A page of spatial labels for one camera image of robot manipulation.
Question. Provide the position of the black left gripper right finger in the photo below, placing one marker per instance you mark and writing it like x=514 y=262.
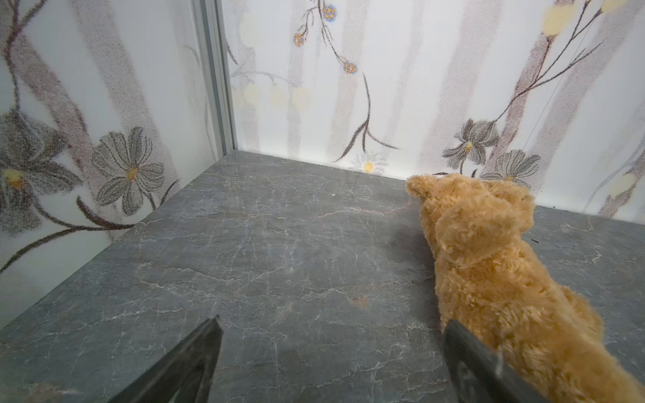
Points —
x=479 y=374

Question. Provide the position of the brown plush teddy bear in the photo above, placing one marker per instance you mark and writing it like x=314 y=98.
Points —
x=490 y=280

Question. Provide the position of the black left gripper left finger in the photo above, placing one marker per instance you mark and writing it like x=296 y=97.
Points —
x=185 y=374

